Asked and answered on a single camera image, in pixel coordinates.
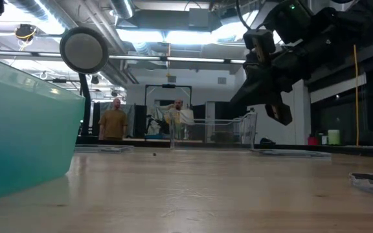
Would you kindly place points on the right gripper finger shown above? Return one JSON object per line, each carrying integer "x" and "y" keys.
{"x": 278, "y": 111}
{"x": 259, "y": 42}

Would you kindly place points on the clear black jewel case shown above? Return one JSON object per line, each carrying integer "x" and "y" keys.
{"x": 290, "y": 153}
{"x": 372, "y": 184}
{"x": 104, "y": 149}

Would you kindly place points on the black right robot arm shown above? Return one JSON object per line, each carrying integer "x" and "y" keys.
{"x": 335, "y": 35}

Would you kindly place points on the red cup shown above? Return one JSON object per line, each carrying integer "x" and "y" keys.
{"x": 312, "y": 141}

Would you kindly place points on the small white bottle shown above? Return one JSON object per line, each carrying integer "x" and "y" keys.
{"x": 324, "y": 140}

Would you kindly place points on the pale green jar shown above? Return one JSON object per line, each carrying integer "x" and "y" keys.
{"x": 333, "y": 137}

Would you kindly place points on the ceiling light strip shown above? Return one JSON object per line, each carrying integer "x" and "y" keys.
{"x": 193, "y": 59}

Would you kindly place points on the person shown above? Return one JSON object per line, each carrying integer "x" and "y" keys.
{"x": 113, "y": 123}
{"x": 178, "y": 106}

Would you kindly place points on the clear plastic bin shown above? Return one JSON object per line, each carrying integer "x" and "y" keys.
{"x": 172, "y": 129}

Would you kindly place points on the black desk lamp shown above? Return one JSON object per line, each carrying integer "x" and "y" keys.
{"x": 84, "y": 50}

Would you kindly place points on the green plastic bin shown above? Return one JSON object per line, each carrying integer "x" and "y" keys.
{"x": 21, "y": 129}

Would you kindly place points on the grey ceiling air duct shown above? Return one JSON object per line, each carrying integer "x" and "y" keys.
{"x": 173, "y": 19}

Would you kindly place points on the black background rig frame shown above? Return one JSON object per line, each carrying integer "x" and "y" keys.
{"x": 168, "y": 86}

